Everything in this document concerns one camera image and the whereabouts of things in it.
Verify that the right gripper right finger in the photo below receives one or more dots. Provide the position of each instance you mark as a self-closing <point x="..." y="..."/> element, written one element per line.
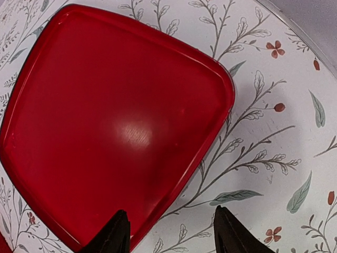
<point x="232" y="237"/>

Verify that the floral tablecloth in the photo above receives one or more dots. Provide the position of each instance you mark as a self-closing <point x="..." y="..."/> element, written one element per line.
<point x="274" y="162"/>

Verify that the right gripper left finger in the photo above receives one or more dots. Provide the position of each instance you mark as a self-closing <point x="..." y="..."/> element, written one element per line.
<point x="114" y="237"/>

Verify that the red box lid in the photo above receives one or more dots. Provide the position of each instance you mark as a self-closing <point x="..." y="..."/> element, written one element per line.
<point x="108" y="119"/>

